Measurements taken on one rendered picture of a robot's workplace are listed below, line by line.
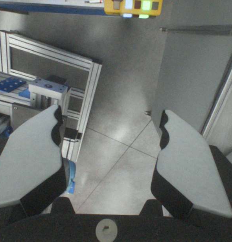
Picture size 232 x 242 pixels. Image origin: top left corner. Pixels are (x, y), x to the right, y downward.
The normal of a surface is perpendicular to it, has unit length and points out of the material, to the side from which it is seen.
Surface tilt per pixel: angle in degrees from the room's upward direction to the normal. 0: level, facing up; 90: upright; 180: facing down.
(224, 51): 90
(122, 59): 0
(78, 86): 0
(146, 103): 0
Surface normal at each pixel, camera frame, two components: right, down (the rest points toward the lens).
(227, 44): -1.00, -0.04
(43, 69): 0.00, 0.52
